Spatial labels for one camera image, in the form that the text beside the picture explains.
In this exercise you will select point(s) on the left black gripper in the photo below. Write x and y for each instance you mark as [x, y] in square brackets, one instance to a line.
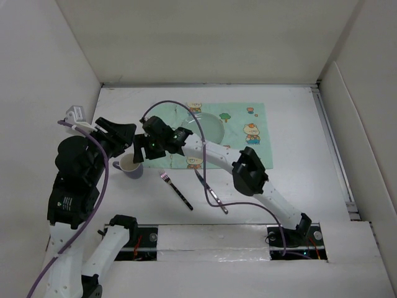
[121, 135]

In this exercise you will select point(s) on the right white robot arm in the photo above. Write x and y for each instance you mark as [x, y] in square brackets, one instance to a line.
[246, 168]

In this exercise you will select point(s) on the silver fork dark handle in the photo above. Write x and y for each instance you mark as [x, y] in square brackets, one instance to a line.
[164, 176]

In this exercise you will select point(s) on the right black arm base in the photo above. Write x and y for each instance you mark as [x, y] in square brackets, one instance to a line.
[311, 247]

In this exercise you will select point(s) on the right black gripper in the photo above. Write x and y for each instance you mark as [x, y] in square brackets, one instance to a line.
[141, 141]

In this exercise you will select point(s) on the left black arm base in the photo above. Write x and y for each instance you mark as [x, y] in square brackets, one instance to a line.
[142, 247]

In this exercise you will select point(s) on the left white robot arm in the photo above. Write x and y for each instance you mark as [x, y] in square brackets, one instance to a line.
[78, 191]

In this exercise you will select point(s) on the purple mug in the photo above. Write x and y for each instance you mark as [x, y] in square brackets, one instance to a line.
[128, 167]

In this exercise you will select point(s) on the silver knife dark handle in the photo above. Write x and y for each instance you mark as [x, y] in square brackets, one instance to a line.
[212, 193]

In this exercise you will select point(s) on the pale green glass plate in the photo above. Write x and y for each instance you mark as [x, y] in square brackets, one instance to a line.
[212, 127]

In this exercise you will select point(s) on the green cartoon print cloth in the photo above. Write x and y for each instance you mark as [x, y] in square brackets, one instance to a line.
[245, 123]

